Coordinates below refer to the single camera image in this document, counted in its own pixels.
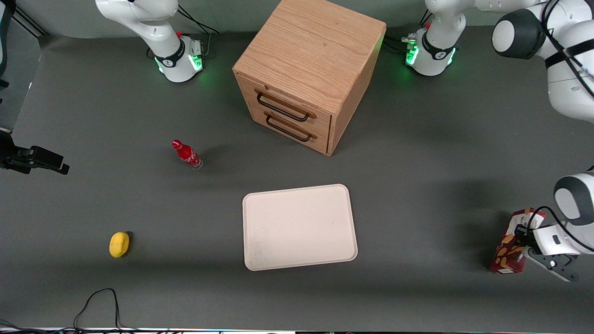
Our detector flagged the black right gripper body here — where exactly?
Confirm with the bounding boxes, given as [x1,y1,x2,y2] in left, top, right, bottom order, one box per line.
[0,131,32,175]

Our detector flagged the red cookie box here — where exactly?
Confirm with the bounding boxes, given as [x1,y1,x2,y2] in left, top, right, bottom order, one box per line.
[489,207,546,275]

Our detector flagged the beige rectangular tray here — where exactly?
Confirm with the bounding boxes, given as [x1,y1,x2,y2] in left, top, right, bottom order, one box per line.
[242,184,359,272]

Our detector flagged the yellow lemon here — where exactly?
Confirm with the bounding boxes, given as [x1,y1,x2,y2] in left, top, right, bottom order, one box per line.
[109,231,130,259]

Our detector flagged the red cola bottle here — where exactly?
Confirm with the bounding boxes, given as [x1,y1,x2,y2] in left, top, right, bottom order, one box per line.
[171,139,204,171]

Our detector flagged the wooden drawer front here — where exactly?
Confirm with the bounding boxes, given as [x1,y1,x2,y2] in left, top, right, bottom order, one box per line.
[236,74,333,136]
[250,104,331,156]

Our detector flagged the wooden drawer cabinet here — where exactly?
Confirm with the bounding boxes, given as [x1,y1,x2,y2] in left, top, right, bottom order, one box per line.
[232,0,387,157]

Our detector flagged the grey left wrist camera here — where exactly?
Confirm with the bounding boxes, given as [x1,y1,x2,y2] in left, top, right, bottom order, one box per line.
[524,244,580,283]

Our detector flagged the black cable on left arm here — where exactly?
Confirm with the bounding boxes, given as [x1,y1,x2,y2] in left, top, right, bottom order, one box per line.
[527,0,594,255]

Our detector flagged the black hanging cable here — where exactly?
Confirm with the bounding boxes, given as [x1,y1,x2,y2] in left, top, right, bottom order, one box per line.
[0,0,17,91]

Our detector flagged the black looped table cable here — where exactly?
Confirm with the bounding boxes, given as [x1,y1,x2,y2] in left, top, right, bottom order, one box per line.
[73,288,140,333]

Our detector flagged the black right arm base cables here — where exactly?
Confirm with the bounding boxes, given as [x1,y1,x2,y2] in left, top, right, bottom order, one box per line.
[176,4,220,36]

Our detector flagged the black arm base cables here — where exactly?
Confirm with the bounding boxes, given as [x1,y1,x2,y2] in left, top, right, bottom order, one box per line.
[176,4,220,36]
[381,33,419,52]

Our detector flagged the black left arm base cables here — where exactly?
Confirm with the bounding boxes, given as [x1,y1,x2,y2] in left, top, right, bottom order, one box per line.
[381,33,419,52]

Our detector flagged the black wire drawer handle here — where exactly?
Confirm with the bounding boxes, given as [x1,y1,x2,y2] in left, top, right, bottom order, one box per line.
[256,91,311,123]
[265,115,313,143]

